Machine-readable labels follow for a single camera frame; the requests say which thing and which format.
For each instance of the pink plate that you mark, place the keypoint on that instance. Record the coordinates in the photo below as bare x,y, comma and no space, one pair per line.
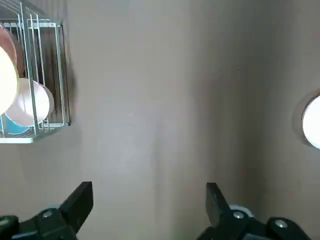
312,122

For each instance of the yellow plate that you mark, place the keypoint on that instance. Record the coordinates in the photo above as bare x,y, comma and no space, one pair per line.
6,82

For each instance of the large pink bowl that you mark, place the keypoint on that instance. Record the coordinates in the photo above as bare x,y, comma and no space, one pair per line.
10,50

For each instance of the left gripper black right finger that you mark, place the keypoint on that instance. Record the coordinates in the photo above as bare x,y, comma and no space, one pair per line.
220,215

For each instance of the small pale pink bowl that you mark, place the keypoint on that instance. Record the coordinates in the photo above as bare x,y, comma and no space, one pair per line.
22,105

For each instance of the blue bowl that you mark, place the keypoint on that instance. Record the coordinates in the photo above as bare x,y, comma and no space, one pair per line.
15,127

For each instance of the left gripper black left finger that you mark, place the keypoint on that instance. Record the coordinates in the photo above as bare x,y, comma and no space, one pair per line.
75,205

